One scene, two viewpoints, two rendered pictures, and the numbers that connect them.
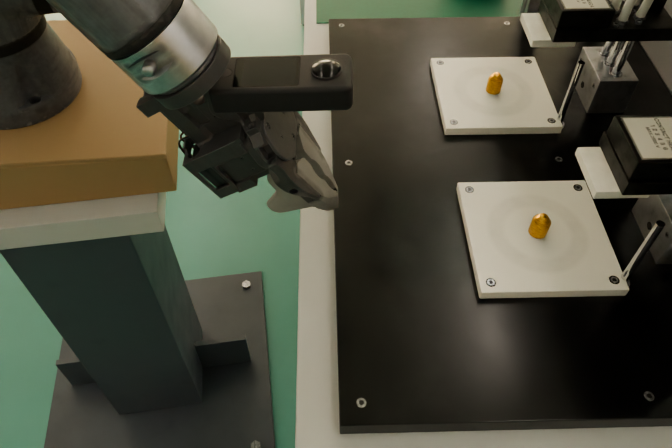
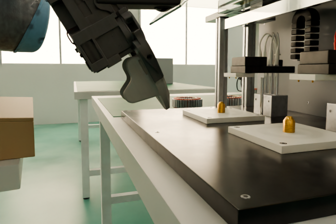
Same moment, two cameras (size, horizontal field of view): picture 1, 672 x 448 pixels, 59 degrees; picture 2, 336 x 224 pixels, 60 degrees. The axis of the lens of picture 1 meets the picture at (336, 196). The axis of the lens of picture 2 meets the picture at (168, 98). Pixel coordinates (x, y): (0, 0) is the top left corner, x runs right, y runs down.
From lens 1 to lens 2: 0.42 m
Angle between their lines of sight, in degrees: 46
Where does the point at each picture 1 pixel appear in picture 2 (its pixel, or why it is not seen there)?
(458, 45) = not seen: hidden behind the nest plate
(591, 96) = (269, 106)
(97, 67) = not seen: outside the picture
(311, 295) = (160, 178)
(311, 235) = (145, 160)
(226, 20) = (37, 202)
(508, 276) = (291, 141)
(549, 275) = (313, 139)
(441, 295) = (256, 155)
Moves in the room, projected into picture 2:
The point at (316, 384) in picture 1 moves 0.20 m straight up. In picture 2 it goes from (193, 212) to (195, 3)
